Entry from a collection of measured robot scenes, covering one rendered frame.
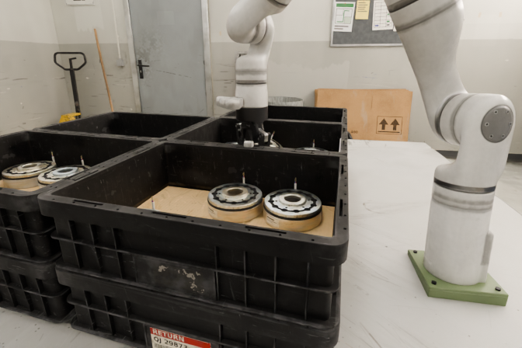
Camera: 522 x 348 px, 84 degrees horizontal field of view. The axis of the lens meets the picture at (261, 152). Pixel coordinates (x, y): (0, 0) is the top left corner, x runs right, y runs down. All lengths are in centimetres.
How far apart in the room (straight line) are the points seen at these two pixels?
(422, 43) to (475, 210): 29
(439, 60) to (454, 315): 42
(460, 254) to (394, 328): 18
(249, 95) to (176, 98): 341
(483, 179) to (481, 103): 12
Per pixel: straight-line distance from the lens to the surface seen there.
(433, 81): 58
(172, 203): 61
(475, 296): 67
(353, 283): 62
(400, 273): 68
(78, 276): 50
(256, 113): 65
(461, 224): 61
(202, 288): 39
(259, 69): 65
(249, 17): 63
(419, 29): 52
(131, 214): 38
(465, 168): 57
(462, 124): 56
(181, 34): 396
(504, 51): 411
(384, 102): 357
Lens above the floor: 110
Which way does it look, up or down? 17 degrees down
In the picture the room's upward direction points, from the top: straight up
